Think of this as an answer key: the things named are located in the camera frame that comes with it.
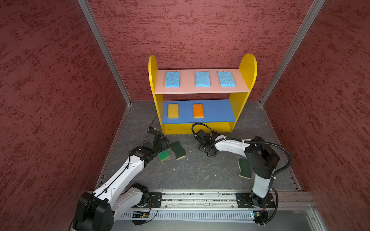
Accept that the orange sponge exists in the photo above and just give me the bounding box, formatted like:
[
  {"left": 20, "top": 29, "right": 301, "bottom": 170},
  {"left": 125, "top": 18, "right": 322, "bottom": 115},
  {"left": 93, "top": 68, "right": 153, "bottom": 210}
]
[{"left": 192, "top": 104, "right": 205, "bottom": 118}]

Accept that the yellow sponge front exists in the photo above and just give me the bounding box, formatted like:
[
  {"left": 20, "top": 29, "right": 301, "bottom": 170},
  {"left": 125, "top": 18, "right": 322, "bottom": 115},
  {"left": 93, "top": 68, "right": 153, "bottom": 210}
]
[{"left": 167, "top": 104, "right": 179, "bottom": 119}]

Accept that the blue sponge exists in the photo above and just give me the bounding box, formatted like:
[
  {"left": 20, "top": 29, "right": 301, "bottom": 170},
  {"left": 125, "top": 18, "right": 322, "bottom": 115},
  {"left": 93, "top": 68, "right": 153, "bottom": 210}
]
[
  {"left": 164, "top": 71, "right": 180, "bottom": 88},
  {"left": 196, "top": 71, "right": 211, "bottom": 87},
  {"left": 217, "top": 71, "right": 236, "bottom": 87}
]

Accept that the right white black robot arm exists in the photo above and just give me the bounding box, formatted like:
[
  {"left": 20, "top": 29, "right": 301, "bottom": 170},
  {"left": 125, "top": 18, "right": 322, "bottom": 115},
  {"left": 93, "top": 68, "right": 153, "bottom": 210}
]
[{"left": 193, "top": 130, "right": 287, "bottom": 208}]

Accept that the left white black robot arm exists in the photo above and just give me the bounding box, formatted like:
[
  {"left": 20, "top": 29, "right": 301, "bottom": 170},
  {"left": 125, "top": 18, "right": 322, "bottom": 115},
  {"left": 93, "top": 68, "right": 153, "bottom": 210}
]
[{"left": 72, "top": 127, "right": 170, "bottom": 231}]

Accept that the yellow shelf with coloured boards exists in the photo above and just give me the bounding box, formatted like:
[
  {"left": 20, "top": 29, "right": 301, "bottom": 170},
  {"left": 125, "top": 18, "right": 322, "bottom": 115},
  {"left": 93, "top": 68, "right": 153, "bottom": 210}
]
[{"left": 148, "top": 54, "right": 257, "bottom": 135}]

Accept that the bright green sponge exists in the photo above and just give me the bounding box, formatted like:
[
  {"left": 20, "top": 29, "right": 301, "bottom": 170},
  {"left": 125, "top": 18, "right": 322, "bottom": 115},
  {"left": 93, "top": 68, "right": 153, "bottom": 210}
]
[{"left": 158, "top": 150, "right": 171, "bottom": 162}]

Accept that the dark green wavy sponge left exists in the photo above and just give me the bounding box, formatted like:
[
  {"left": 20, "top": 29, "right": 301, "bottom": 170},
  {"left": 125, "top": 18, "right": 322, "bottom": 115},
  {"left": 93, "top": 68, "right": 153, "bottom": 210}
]
[{"left": 170, "top": 141, "right": 186, "bottom": 160}]

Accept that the dark green wavy sponge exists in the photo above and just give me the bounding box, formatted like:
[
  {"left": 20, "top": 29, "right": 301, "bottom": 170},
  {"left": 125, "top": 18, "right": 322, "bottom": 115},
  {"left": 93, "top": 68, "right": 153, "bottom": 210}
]
[
  {"left": 170, "top": 141, "right": 186, "bottom": 160},
  {"left": 238, "top": 158, "right": 252, "bottom": 179}
]

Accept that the dark green wavy sponge right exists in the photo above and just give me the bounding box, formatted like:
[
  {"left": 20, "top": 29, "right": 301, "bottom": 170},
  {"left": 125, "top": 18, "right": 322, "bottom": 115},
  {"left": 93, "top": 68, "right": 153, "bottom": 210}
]
[{"left": 238, "top": 158, "right": 252, "bottom": 179}]

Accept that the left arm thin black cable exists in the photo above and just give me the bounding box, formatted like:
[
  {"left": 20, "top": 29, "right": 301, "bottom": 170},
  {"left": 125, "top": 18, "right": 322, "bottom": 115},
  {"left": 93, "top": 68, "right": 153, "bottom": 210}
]
[{"left": 67, "top": 116, "right": 158, "bottom": 231}]

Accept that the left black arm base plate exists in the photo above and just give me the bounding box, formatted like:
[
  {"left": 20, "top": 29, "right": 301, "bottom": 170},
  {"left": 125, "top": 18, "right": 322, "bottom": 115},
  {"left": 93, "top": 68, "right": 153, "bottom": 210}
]
[{"left": 135, "top": 192, "right": 163, "bottom": 208}]

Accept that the aluminium rail frame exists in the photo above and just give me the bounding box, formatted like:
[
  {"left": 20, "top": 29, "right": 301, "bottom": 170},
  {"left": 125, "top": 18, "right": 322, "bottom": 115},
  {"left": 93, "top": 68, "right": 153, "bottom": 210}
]
[{"left": 115, "top": 190, "right": 326, "bottom": 231}]

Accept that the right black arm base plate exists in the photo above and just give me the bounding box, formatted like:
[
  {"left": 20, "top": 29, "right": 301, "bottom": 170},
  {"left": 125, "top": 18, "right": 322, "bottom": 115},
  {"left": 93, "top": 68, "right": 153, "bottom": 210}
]
[{"left": 235, "top": 193, "right": 276, "bottom": 209}]

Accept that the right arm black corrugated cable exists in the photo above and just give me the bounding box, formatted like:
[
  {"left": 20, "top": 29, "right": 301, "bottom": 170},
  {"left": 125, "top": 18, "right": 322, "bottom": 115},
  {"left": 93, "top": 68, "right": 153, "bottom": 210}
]
[{"left": 191, "top": 122, "right": 293, "bottom": 224}]

